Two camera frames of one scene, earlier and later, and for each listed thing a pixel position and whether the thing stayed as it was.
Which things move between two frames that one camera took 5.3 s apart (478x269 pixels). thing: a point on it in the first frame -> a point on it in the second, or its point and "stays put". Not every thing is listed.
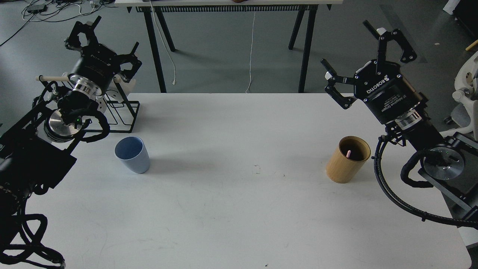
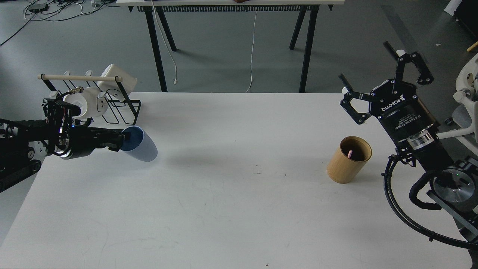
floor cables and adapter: [47, 11] stays put
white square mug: [119, 88] stays put
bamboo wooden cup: [348, 160] stays put
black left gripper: [97, 63] -> [77, 141]
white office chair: [465, 114] stays put
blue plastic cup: [132, 152] -> [141, 145]
